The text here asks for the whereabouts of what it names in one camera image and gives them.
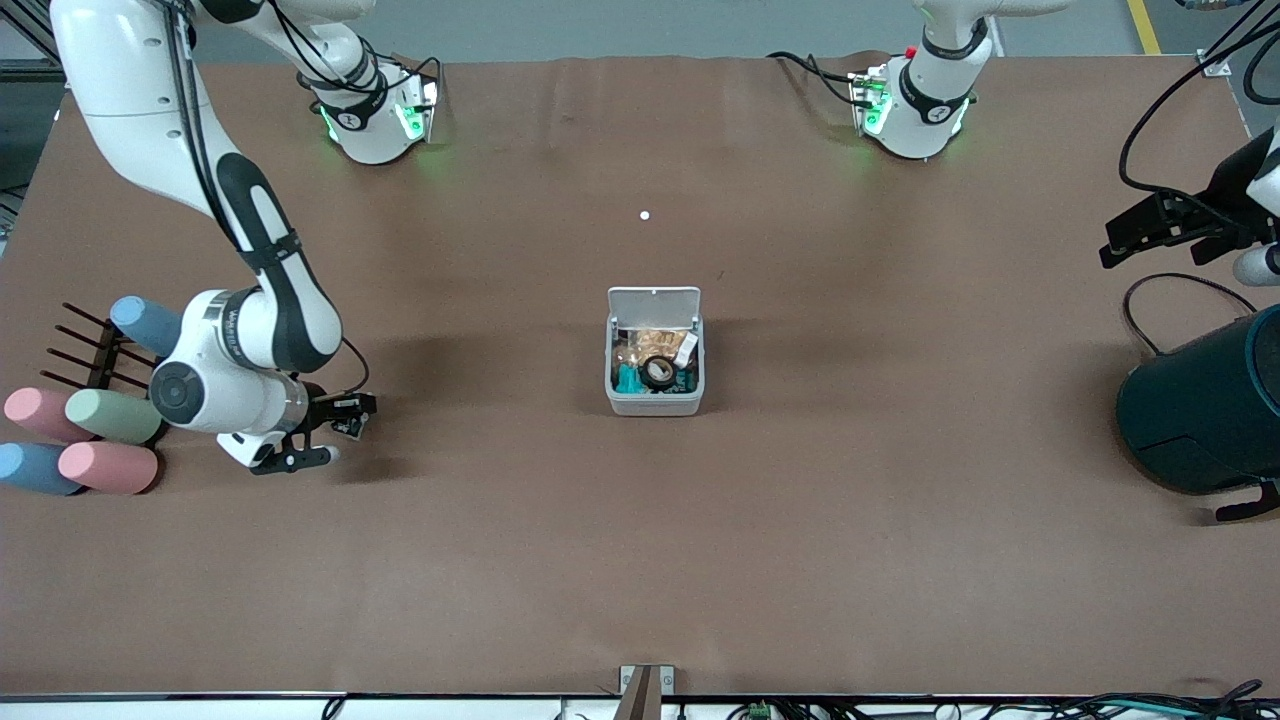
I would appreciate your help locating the dark teal pedal bin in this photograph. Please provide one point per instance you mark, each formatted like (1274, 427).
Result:
(1205, 410)

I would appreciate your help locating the white square trash bin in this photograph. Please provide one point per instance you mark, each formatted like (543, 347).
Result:
(655, 402)

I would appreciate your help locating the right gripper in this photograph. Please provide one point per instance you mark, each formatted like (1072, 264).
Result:
(322, 411)

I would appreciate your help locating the black snack packet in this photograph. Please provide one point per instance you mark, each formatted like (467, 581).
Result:
(350, 425)

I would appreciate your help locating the metal table bracket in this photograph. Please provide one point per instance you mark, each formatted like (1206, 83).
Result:
(646, 690)

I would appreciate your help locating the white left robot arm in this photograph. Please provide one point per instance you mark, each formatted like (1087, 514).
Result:
(925, 100)

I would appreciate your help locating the pink cup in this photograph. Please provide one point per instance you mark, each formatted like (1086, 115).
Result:
(108, 468)
(35, 412)

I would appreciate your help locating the blue cup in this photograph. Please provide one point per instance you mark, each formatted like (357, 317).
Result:
(140, 318)
(30, 468)

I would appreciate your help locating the teal wrapper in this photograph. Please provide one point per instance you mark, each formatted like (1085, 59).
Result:
(628, 380)

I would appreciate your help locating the black cup rack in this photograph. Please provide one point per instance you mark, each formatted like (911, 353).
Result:
(100, 355)

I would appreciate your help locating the black tape roll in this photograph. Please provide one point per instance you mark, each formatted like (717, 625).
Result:
(658, 372)

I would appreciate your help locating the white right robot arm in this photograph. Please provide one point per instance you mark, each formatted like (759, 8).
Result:
(140, 120)

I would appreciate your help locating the aluminium frame post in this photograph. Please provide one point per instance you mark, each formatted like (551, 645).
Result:
(25, 40)
(1225, 55)

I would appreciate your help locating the green wrapper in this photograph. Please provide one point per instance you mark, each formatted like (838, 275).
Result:
(687, 380)

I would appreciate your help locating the brown snack bag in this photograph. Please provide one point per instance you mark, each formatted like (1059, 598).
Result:
(645, 342)

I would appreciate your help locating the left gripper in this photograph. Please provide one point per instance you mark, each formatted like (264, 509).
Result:
(1222, 190)

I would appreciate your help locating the green cup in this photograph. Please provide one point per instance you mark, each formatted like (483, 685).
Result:
(110, 416)

